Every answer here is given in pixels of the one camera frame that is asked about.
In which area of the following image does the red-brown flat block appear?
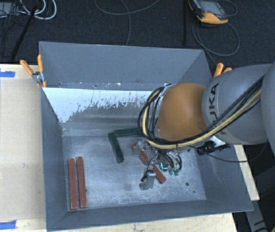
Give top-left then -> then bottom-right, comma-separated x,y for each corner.
131,142 -> 167,185
68,158 -> 79,211
76,156 -> 88,209

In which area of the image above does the grey metal bin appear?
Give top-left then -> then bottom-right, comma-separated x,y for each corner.
38,41 -> 254,231

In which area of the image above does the black cylinder on white bracket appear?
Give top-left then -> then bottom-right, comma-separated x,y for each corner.
196,136 -> 232,156

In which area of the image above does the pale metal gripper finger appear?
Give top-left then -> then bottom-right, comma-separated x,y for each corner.
134,141 -> 150,156
139,171 -> 157,191

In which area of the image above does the dark green flat block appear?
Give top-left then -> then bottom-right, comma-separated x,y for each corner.
108,132 -> 125,164

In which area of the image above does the pale wood flat board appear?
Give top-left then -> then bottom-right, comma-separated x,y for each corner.
0,77 -> 46,223

